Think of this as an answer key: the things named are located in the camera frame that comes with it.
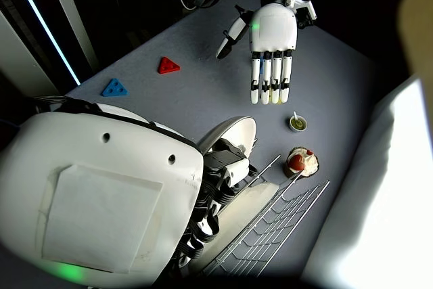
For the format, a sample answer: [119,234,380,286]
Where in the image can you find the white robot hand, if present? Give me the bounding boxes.
[215,3,299,106]
[0,94,260,286]

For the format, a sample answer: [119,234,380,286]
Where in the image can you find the yellow triangle block three holes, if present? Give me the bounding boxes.
[269,87,283,105]

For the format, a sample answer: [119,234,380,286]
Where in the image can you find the grey table cloth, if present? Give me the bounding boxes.
[0,0,395,289]

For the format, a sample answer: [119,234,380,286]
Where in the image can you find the blue triangle block three holes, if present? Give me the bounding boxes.
[100,78,130,97]

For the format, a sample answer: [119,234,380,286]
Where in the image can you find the small white cup green sauce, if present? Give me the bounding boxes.
[288,115,308,133]

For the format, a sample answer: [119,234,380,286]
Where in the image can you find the red triangle block three holes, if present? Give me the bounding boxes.
[157,55,181,75]

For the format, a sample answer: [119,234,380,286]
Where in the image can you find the toy cupcake with strawberries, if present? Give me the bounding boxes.
[283,146,321,179]

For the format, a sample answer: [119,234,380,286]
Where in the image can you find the blurred beige object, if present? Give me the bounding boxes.
[397,0,433,79]

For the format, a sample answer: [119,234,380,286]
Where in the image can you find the white LED light strip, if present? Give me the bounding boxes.
[7,0,82,87]

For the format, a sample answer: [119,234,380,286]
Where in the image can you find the white backdrop cloth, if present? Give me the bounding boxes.
[302,74,433,285]

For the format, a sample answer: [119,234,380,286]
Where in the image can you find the white frame post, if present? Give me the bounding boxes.
[43,0,99,70]

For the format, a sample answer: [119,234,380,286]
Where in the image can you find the silver wire dish rack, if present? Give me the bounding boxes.
[199,154,331,278]

